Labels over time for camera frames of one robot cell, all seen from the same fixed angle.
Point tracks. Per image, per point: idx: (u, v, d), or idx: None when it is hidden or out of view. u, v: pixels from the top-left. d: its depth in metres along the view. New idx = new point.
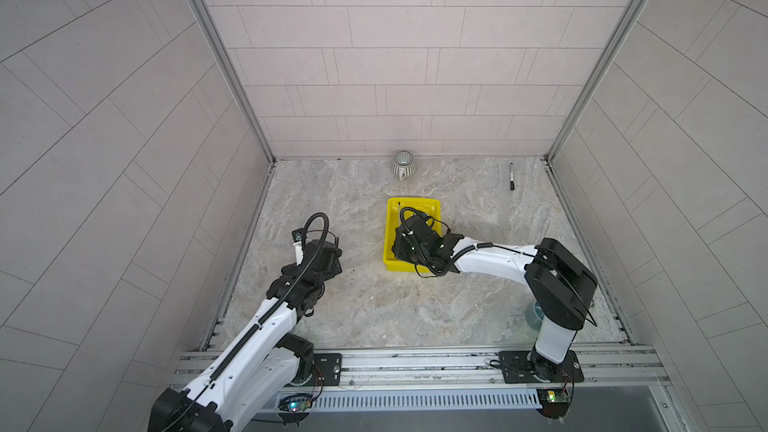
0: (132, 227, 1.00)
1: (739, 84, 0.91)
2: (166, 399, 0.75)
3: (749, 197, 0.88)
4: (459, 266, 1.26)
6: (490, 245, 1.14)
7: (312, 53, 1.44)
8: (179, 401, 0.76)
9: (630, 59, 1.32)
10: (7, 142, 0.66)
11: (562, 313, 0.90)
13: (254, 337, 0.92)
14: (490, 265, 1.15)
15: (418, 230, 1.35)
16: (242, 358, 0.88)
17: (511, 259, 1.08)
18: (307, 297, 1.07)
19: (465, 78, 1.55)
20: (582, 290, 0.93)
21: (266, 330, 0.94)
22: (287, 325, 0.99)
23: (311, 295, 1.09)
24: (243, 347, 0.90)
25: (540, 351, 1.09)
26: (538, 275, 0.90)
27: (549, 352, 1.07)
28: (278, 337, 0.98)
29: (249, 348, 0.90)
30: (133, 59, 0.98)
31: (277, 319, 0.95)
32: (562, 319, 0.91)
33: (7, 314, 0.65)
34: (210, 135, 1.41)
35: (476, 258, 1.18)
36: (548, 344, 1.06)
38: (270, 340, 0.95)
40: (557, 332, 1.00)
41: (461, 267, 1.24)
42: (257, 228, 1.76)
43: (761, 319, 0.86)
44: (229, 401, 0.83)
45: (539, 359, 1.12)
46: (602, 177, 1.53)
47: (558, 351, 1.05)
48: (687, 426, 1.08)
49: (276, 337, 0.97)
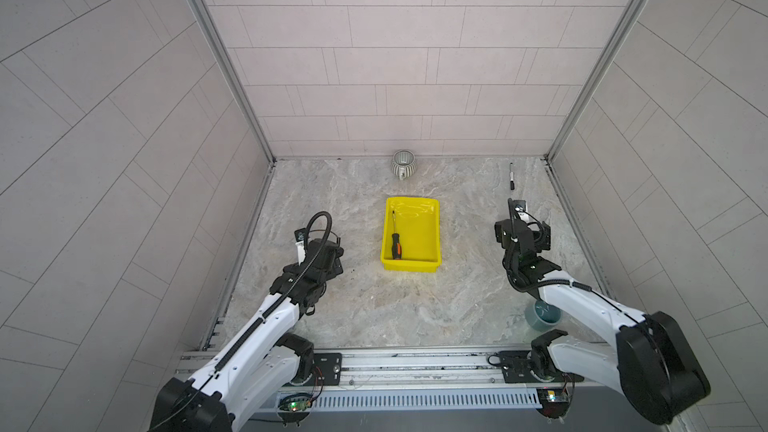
0: (132, 227, 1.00)
1: (739, 84, 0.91)
2: (171, 389, 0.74)
3: (750, 197, 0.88)
4: (546, 299, 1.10)
6: (588, 288, 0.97)
7: (313, 53, 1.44)
8: (184, 390, 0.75)
9: (631, 59, 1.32)
10: (7, 141, 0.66)
11: (647, 399, 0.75)
13: (258, 332, 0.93)
14: (581, 313, 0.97)
15: (525, 241, 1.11)
16: (247, 352, 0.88)
17: (606, 313, 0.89)
18: (308, 294, 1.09)
19: (465, 78, 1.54)
20: (692, 380, 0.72)
21: (270, 325, 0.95)
22: (289, 322, 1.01)
23: (313, 292, 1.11)
24: (249, 340, 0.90)
25: (552, 349, 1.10)
26: (630, 345, 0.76)
27: (562, 362, 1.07)
28: (280, 334, 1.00)
29: (254, 342, 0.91)
30: (132, 58, 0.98)
31: (278, 316, 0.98)
32: (646, 406, 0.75)
33: (6, 313, 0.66)
34: (210, 135, 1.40)
35: (566, 294, 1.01)
36: (568, 356, 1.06)
38: (274, 337, 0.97)
40: (602, 375, 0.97)
41: (547, 300, 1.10)
42: (257, 227, 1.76)
43: (761, 319, 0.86)
44: (232, 392, 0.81)
45: (537, 347, 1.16)
46: (602, 177, 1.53)
47: (568, 362, 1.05)
48: (687, 426, 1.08)
49: (280, 333, 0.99)
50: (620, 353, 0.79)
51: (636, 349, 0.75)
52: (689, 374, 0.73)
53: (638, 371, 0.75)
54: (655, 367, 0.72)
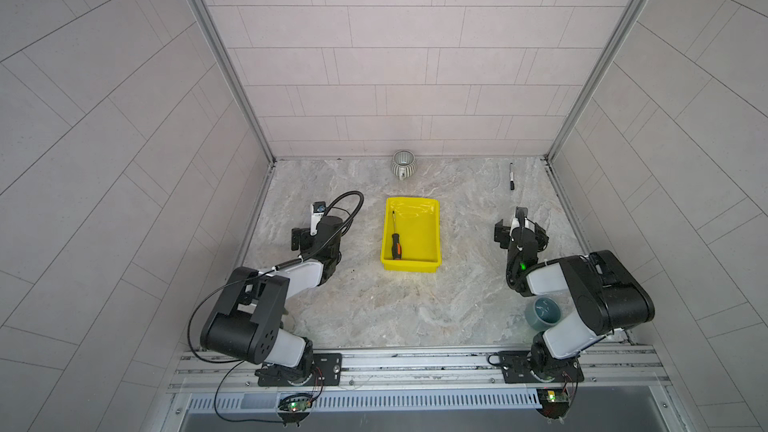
0: (133, 228, 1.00)
1: (739, 84, 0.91)
2: (241, 272, 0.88)
3: (749, 197, 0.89)
4: (535, 291, 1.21)
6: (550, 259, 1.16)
7: (313, 53, 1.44)
8: (252, 274, 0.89)
9: (630, 58, 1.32)
10: (7, 142, 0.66)
11: (588, 310, 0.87)
13: (300, 263, 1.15)
14: (546, 281, 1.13)
15: (530, 249, 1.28)
16: (297, 270, 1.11)
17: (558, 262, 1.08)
18: (326, 267, 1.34)
19: (465, 78, 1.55)
20: (638, 304, 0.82)
21: (310, 265, 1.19)
22: (314, 281, 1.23)
23: (329, 264, 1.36)
24: (297, 266, 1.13)
25: (546, 339, 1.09)
26: (569, 264, 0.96)
27: (553, 343, 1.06)
28: (309, 284, 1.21)
29: (301, 268, 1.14)
30: (132, 59, 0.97)
31: (311, 263, 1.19)
32: (590, 322, 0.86)
33: (6, 314, 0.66)
34: (210, 135, 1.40)
35: (541, 273, 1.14)
36: (557, 338, 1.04)
38: (309, 278, 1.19)
40: (574, 326, 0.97)
41: (537, 292, 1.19)
42: (257, 227, 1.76)
43: (760, 318, 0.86)
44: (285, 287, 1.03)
45: (538, 345, 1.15)
46: (603, 177, 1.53)
47: (560, 344, 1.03)
48: (687, 425, 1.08)
49: (309, 282, 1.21)
50: (567, 280, 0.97)
51: (574, 268, 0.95)
52: (637, 297, 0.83)
53: (578, 286, 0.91)
54: (588, 279, 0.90)
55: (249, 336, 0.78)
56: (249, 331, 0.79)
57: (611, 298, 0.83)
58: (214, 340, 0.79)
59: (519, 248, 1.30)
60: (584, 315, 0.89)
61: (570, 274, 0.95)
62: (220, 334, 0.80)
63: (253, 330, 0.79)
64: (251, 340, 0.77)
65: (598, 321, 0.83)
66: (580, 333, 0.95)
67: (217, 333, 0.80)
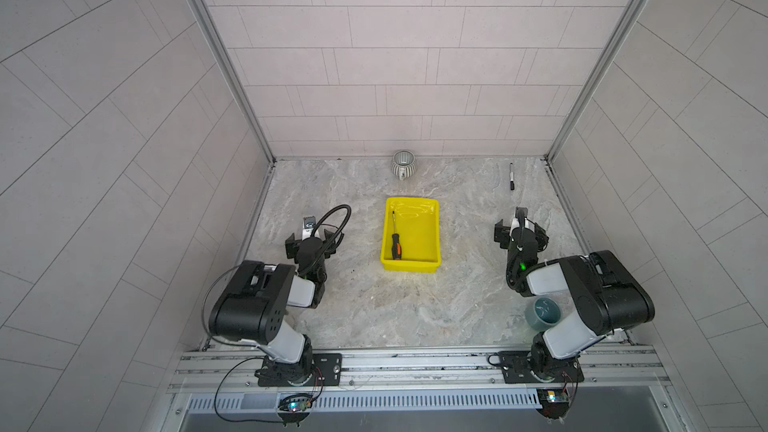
0: (133, 228, 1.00)
1: (739, 84, 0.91)
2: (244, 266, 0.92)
3: (750, 197, 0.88)
4: (534, 291, 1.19)
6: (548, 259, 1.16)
7: (313, 53, 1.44)
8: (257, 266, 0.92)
9: (630, 58, 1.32)
10: (7, 141, 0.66)
11: (587, 310, 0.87)
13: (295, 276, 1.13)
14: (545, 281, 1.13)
15: (530, 250, 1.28)
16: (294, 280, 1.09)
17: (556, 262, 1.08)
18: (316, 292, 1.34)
19: (465, 78, 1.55)
20: (638, 304, 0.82)
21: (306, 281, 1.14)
22: (307, 301, 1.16)
23: (318, 289, 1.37)
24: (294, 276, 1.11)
25: (546, 338, 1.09)
26: (568, 264, 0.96)
27: (553, 343, 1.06)
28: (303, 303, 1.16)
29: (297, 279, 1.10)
30: (133, 59, 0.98)
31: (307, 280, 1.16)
32: (590, 322, 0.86)
33: (6, 314, 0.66)
34: (210, 135, 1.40)
35: (541, 274, 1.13)
36: (558, 339, 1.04)
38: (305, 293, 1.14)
40: (574, 328, 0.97)
41: (536, 292, 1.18)
42: (257, 227, 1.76)
43: (761, 319, 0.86)
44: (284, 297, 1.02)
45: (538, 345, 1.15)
46: (603, 177, 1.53)
47: (560, 344, 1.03)
48: (687, 426, 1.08)
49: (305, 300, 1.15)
50: (567, 280, 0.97)
51: (573, 267, 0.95)
52: (636, 297, 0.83)
53: (577, 285, 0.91)
54: (587, 279, 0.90)
55: (258, 315, 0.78)
56: (257, 311, 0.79)
57: (611, 298, 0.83)
58: (222, 322, 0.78)
59: (519, 248, 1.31)
60: (584, 315, 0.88)
61: (570, 274, 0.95)
62: (229, 316, 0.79)
63: (262, 310, 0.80)
64: (261, 318, 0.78)
65: (597, 321, 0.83)
66: (580, 333, 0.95)
67: (225, 315, 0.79)
